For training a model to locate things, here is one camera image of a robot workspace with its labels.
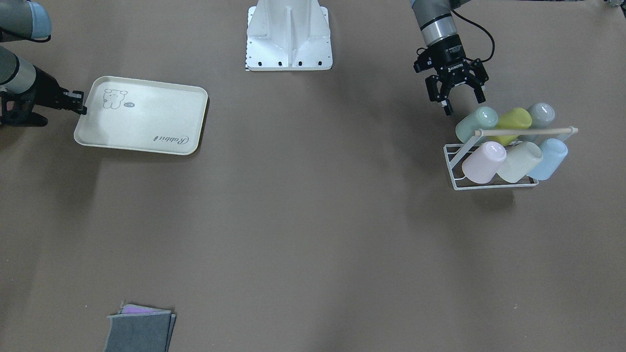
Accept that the grey cup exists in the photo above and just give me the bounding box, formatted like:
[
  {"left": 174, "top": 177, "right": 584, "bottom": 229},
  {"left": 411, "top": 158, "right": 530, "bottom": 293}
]
[{"left": 526, "top": 102, "right": 556, "bottom": 131}]

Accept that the light blue cup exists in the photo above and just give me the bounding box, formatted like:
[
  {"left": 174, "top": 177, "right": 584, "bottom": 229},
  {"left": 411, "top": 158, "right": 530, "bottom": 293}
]
[{"left": 527, "top": 138, "right": 569, "bottom": 180}]

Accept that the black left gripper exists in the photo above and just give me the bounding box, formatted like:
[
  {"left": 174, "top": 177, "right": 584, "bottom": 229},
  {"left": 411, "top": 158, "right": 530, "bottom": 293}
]
[{"left": 413, "top": 34, "right": 488, "bottom": 116}]

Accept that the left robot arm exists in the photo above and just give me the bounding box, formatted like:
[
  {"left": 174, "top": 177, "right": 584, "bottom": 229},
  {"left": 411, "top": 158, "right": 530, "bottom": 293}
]
[{"left": 410, "top": 0, "right": 495, "bottom": 116}]

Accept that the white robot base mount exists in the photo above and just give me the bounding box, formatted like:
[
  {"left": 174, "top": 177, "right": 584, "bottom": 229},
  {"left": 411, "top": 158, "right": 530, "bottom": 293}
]
[{"left": 245, "top": 0, "right": 333, "bottom": 71}]

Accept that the cream cup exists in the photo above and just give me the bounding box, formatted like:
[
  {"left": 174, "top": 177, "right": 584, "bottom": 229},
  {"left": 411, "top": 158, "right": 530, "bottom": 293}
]
[{"left": 496, "top": 142, "right": 543, "bottom": 183}]

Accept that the green cup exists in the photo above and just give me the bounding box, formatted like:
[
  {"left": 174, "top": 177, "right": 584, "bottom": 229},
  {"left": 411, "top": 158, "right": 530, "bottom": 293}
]
[{"left": 455, "top": 107, "right": 499, "bottom": 143}]

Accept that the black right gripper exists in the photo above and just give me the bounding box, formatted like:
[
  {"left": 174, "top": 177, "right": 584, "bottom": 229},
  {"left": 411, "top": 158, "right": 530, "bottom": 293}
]
[{"left": 1, "top": 66, "right": 88, "bottom": 127}]

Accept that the folded grey cloth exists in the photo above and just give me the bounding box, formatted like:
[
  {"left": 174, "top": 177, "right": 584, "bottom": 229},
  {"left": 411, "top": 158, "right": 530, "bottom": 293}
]
[{"left": 104, "top": 304, "right": 177, "bottom": 352}]

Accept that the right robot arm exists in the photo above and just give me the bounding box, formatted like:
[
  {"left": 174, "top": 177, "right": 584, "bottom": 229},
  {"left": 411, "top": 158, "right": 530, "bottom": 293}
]
[{"left": 0, "top": 0, "right": 88, "bottom": 127}]

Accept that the cream rabbit tray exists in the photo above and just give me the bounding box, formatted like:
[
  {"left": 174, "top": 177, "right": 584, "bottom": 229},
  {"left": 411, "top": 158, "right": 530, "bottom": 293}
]
[{"left": 74, "top": 76, "right": 209, "bottom": 155}]

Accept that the pink cup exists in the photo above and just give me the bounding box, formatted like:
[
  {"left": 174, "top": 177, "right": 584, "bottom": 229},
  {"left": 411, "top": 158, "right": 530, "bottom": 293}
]
[{"left": 461, "top": 142, "right": 507, "bottom": 184}]

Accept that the white wire cup rack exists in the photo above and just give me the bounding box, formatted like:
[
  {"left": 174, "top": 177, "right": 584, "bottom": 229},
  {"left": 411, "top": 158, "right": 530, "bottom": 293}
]
[{"left": 443, "top": 126, "right": 579, "bottom": 190}]

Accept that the yellow cup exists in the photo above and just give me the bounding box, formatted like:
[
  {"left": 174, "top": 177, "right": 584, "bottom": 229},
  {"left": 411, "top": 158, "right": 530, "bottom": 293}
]
[{"left": 489, "top": 108, "right": 532, "bottom": 147}]

